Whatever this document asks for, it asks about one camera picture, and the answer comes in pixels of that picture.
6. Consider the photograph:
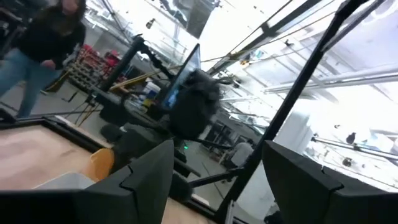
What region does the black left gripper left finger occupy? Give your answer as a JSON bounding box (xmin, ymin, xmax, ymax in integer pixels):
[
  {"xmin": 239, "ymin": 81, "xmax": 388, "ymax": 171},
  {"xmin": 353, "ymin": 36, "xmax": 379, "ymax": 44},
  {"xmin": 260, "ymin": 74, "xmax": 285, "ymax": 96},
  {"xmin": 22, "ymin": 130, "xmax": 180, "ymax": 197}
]
[{"xmin": 77, "ymin": 139, "xmax": 175, "ymax": 224}]

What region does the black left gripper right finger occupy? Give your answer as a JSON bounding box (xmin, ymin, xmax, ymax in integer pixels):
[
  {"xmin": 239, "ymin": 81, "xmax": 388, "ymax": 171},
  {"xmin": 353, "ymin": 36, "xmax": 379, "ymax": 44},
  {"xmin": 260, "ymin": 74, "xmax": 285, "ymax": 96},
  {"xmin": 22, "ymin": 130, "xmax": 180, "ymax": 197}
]
[{"xmin": 262, "ymin": 139, "xmax": 398, "ymax": 224}]

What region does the yellow plastic object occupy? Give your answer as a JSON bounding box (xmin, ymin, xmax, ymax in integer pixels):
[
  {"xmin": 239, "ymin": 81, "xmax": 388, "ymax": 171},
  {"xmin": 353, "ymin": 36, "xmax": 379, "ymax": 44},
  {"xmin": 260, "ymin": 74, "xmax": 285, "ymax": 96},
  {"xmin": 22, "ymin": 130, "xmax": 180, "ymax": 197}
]
[{"xmin": 85, "ymin": 147, "xmax": 115, "ymax": 183}]

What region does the seated person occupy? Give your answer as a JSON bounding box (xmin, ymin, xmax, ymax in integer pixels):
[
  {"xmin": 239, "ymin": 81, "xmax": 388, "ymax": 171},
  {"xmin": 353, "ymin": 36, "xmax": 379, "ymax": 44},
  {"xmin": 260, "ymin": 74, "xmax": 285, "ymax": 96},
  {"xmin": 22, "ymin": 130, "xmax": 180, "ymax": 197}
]
[{"xmin": 229, "ymin": 139, "xmax": 256, "ymax": 169}]

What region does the black desk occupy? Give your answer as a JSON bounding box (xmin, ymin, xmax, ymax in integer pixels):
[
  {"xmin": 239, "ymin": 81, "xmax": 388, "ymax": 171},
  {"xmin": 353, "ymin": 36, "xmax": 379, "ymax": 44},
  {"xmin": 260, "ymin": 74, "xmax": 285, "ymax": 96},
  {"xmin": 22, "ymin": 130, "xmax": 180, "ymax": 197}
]
[{"xmin": 89, "ymin": 86, "xmax": 162, "ymax": 127}]

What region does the computer monitor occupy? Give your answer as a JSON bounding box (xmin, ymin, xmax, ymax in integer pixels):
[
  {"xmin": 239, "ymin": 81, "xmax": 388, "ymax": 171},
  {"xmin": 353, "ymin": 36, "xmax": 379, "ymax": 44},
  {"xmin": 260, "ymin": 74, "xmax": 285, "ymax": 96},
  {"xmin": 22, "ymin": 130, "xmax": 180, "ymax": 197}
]
[{"xmin": 160, "ymin": 43, "xmax": 202, "ymax": 111}]

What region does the white ceiling pipe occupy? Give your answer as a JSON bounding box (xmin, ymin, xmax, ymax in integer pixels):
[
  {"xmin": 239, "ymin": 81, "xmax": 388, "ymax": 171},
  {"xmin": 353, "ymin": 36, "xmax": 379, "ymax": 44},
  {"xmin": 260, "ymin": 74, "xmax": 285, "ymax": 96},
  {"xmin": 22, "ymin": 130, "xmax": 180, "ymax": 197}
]
[{"xmin": 263, "ymin": 65, "xmax": 398, "ymax": 95}]

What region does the black stand pole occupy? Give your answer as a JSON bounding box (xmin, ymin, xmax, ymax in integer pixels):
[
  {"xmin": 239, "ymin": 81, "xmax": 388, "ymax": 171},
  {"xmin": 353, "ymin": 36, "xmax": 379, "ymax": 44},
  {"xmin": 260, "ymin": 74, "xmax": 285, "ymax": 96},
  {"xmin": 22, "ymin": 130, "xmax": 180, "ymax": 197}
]
[{"xmin": 99, "ymin": 35, "xmax": 147, "ymax": 93}]

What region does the red storage rack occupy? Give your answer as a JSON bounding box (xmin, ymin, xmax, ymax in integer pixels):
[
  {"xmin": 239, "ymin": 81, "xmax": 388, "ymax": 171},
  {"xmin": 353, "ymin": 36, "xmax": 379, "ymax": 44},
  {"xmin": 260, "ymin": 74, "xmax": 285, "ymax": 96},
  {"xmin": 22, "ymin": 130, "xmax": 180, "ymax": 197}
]
[{"xmin": 67, "ymin": 43, "xmax": 125, "ymax": 91}]

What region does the dark hanging ceiling panel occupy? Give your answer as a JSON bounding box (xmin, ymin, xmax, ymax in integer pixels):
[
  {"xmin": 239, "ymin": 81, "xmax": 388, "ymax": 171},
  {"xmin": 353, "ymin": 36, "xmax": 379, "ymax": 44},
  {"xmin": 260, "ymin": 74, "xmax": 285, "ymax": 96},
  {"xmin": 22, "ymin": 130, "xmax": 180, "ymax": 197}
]
[{"xmin": 185, "ymin": 0, "xmax": 219, "ymax": 39}]

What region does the standing person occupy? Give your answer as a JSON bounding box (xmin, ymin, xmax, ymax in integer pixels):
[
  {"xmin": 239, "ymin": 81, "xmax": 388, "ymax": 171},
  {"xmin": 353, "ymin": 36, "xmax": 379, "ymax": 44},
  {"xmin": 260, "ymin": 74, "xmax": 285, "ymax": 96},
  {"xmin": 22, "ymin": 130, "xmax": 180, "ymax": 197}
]
[{"xmin": 0, "ymin": 0, "xmax": 87, "ymax": 119}]

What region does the black frame cross brace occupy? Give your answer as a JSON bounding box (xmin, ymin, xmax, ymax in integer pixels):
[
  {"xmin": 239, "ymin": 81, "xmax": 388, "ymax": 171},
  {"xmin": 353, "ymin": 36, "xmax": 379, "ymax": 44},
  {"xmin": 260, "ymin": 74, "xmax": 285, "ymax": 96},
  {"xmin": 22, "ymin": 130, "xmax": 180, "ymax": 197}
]
[{"xmin": 188, "ymin": 167, "xmax": 246, "ymax": 189}]

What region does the black frame post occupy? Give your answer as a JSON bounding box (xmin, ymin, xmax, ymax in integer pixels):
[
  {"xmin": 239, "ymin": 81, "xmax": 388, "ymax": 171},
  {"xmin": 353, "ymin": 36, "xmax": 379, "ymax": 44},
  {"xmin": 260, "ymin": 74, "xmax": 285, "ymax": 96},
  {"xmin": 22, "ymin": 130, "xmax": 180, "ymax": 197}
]
[{"xmin": 214, "ymin": 0, "xmax": 371, "ymax": 224}]

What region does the black table edge frame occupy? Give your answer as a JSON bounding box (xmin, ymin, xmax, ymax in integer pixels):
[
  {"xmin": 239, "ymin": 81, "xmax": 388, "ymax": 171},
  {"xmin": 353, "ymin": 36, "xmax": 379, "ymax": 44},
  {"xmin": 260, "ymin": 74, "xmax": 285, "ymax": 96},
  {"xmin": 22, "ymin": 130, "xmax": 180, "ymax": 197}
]
[{"xmin": 0, "ymin": 114, "xmax": 108, "ymax": 153}]

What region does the black overhead frame beam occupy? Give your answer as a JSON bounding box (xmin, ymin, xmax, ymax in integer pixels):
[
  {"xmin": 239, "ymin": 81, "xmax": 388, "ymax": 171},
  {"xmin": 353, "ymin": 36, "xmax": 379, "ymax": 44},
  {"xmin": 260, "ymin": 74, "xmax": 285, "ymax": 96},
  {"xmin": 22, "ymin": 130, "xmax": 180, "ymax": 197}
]
[{"xmin": 207, "ymin": 0, "xmax": 323, "ymax": 76}]

